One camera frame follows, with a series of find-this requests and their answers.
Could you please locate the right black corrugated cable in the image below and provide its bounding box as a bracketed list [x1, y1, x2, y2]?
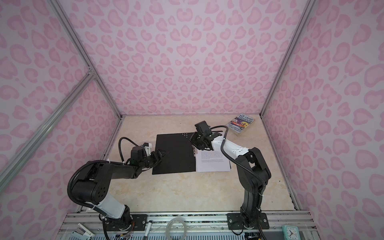
[209, 125, 268, 240]

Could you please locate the white marker pen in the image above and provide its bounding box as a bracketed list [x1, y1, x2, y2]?
[144, 221, 152, 240]

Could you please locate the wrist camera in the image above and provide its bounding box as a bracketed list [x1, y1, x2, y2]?
[195, 121, 212, 136]
[142, 143, 152, 156]

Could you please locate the teal desk clock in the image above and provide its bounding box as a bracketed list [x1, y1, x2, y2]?
[282, 225, 301, 240]

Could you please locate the printed paper sheet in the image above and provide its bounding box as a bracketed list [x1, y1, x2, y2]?
[194, 148, 231, 173]

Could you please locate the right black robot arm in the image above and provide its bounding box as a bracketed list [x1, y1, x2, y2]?
[190, 121, 272, 230]

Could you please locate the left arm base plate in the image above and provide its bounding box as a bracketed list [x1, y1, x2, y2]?
[105, 214, 148, 232]

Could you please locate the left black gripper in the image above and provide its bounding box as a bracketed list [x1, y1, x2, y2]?
[140, 150, 168, 171]

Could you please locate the white box device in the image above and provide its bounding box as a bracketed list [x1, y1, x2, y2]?
[71, 223, 96, 240]

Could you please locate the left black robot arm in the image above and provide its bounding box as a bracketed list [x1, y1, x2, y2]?
[67, 146, 167, 231]

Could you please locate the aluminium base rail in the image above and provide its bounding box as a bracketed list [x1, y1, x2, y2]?
[59, 211, 320, 240]

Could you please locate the colourful paperback book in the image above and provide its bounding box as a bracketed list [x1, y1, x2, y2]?
[226, 114, 255, 135]

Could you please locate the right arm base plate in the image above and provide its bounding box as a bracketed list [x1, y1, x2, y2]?
[226, 213, 270, 230]

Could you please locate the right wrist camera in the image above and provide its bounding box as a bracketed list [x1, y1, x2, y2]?
[195, 121, 212, 136]

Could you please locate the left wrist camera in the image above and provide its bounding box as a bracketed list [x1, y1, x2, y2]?
[142, 143, 152, 156]

